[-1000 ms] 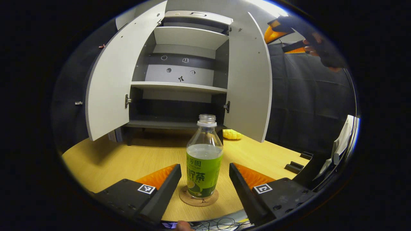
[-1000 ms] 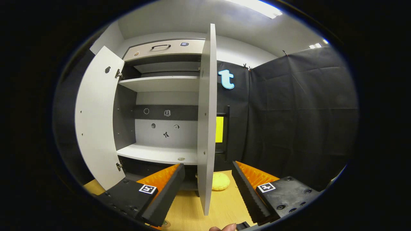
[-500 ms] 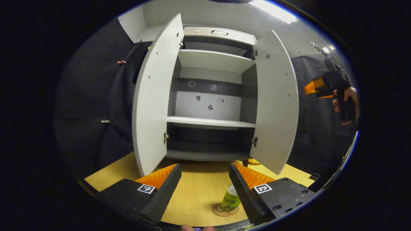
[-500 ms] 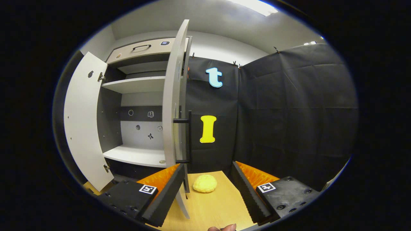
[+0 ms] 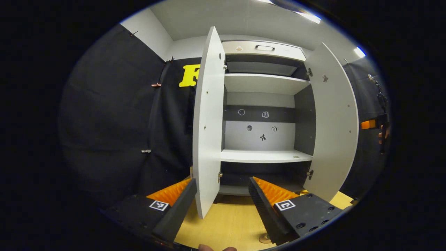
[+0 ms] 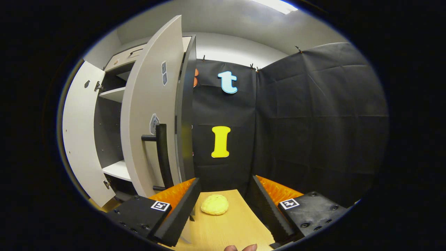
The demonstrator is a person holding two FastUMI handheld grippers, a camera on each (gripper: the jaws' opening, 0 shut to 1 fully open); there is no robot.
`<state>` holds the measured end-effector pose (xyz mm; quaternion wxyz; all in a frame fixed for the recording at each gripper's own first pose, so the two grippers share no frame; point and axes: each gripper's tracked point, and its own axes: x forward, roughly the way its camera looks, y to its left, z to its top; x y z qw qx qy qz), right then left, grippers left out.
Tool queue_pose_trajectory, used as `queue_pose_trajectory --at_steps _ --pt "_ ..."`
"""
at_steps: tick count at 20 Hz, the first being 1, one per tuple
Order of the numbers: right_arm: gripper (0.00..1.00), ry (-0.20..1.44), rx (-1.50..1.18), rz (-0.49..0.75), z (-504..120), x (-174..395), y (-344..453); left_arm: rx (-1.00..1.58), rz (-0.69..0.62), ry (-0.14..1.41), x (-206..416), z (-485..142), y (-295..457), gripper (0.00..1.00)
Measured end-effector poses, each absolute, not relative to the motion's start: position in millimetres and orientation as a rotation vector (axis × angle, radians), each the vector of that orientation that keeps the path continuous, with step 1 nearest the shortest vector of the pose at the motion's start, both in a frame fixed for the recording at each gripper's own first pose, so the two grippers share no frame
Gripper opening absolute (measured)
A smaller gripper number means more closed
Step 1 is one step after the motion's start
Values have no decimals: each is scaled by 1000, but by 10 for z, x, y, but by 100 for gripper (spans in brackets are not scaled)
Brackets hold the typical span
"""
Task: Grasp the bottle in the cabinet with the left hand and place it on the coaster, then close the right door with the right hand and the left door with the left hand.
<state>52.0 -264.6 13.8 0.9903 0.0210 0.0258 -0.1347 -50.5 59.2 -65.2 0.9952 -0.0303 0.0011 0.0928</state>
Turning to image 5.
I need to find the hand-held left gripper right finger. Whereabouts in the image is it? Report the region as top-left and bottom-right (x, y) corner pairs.
(248, 176), (345, 245)

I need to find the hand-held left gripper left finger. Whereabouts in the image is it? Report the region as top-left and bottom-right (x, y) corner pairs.
(101, 178), (198, 243)

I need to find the white cabinet door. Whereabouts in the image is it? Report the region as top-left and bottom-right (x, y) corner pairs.
(302, 43), (359, 202)
(192, 26), (226, 219)

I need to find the white cabinet shelf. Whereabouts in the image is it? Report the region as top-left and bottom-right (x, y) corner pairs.
(220, 149), (313, 163)
(224, 73), (311, 96)

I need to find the white and grey cabinet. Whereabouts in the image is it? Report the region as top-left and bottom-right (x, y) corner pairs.
(219, 39), (317, 196)

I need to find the beige cabinet drawer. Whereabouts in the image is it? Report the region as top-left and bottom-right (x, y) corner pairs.
(222, 41), (307, 62)

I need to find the black backdrop cloth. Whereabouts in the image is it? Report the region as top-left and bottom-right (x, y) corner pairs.
(59, 24), (203, 211)
(340, 57), (391, 200)

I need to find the long ceiling light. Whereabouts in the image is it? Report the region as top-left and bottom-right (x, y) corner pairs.
(292, 10), (322, 24)

